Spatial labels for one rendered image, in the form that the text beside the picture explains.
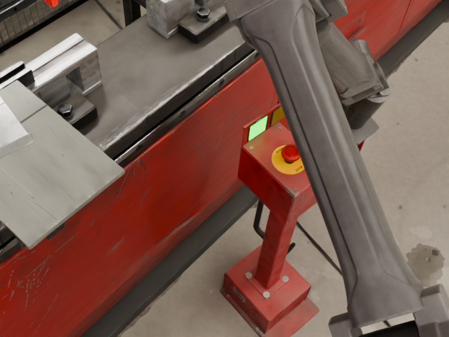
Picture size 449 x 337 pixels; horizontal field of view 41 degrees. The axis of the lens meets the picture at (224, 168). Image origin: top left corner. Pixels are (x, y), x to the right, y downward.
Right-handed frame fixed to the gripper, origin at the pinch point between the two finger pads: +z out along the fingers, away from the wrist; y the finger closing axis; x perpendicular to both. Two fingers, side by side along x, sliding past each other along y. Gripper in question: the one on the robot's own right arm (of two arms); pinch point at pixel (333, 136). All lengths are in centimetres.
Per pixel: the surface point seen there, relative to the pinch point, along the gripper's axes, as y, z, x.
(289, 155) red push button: 2.0, -0.4, 10.9
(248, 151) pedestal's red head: 8.3, 4.3, 15.1
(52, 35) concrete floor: 118, 113, -3
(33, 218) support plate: 13, -18, 59
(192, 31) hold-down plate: 34.4, -2.0, 10.6
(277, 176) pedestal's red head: 0.3, 2.2, 14.6
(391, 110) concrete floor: 7, 85, -85
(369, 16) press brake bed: 28, 32, -58
